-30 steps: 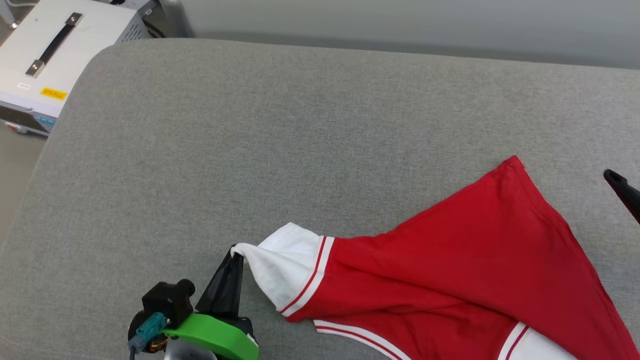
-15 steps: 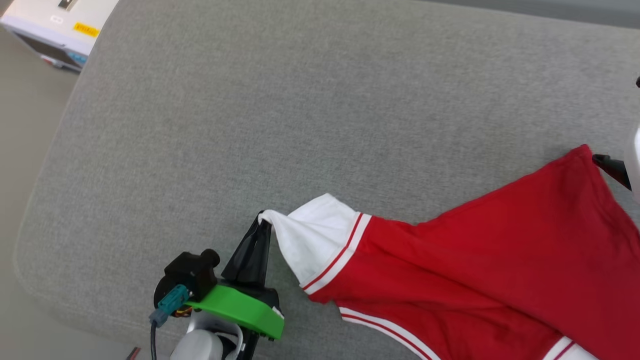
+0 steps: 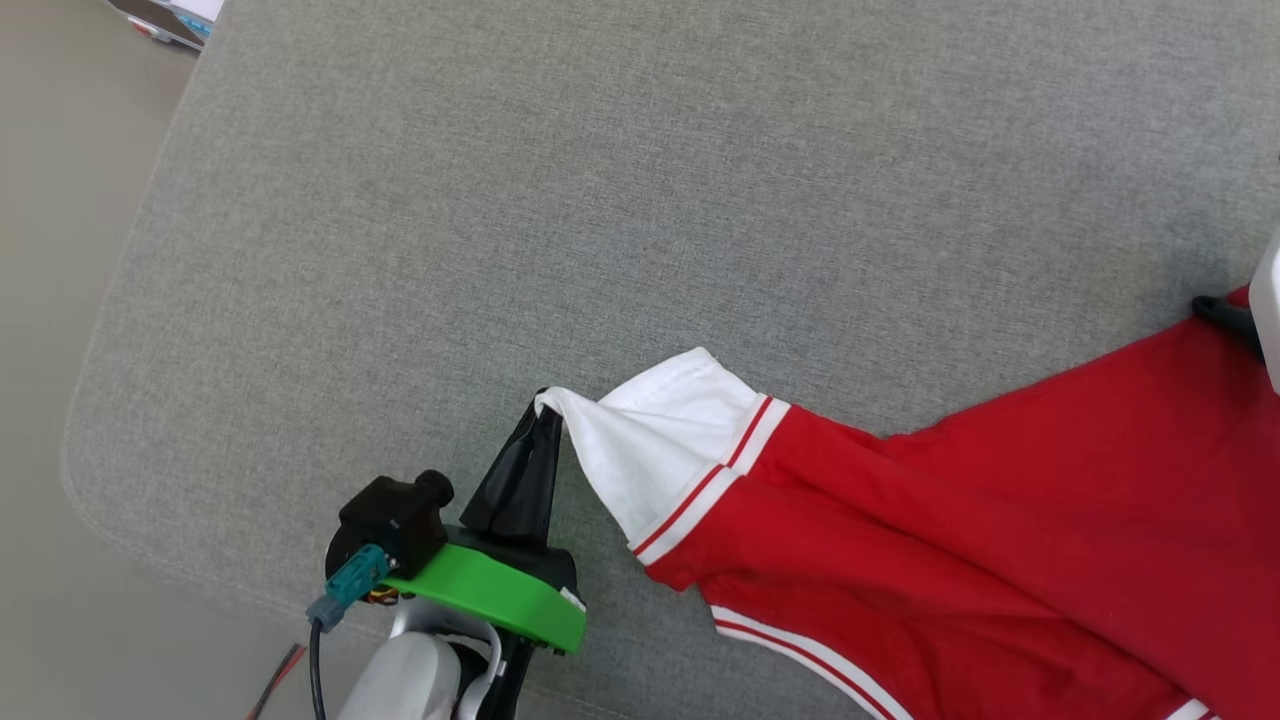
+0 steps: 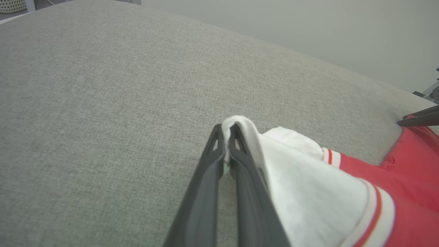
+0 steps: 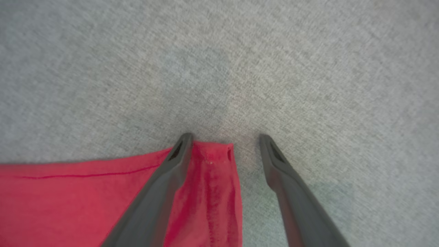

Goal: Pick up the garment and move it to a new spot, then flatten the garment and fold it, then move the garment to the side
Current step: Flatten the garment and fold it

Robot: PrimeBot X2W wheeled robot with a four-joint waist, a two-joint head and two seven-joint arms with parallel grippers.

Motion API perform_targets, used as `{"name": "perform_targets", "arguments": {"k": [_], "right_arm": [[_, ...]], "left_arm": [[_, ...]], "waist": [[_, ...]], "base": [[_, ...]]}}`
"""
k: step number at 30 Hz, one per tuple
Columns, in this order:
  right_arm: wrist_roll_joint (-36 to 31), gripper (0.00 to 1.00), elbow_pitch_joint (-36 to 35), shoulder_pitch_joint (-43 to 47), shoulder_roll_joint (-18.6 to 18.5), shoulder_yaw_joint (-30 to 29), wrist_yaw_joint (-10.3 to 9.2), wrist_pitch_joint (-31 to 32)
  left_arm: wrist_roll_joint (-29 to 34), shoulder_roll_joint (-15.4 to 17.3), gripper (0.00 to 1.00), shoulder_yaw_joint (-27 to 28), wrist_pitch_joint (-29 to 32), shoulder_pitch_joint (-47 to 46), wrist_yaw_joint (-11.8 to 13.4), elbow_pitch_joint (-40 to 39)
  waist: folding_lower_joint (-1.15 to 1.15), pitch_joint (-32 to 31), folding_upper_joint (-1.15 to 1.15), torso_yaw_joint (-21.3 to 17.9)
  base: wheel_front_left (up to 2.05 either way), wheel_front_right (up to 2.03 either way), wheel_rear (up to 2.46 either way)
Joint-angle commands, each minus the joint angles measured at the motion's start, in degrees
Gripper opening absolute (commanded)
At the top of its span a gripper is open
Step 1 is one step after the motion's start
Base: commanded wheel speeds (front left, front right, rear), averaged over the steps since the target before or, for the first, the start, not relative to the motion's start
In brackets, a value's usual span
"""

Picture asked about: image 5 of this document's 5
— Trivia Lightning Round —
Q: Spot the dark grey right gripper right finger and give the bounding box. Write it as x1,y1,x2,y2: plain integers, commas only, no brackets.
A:
259,134,351,247

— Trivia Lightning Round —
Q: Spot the red and white garment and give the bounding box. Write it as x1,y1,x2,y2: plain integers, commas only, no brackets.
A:
0,141,243,247

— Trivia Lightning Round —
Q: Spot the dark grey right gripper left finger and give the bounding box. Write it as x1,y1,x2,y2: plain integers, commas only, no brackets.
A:
100,132,194,247

